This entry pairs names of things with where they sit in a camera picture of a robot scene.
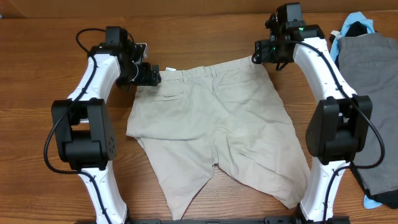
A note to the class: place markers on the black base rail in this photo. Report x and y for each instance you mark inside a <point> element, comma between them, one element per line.
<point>214,221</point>

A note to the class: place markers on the black garment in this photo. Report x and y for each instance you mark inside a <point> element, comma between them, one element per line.
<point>368,62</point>

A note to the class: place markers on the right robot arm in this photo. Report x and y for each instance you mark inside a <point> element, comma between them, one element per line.
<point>339,125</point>

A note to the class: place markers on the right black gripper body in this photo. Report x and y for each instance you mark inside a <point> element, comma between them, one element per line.
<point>270,51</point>

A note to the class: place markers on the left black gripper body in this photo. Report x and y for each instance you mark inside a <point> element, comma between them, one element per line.
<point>138,74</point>

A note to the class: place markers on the light blue garment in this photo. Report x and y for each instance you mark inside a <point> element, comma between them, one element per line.
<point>356,24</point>

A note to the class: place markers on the beige shorts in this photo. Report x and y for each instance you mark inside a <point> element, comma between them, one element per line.
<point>227,115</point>

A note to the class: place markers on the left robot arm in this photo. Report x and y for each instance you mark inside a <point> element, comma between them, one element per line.
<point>82,128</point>

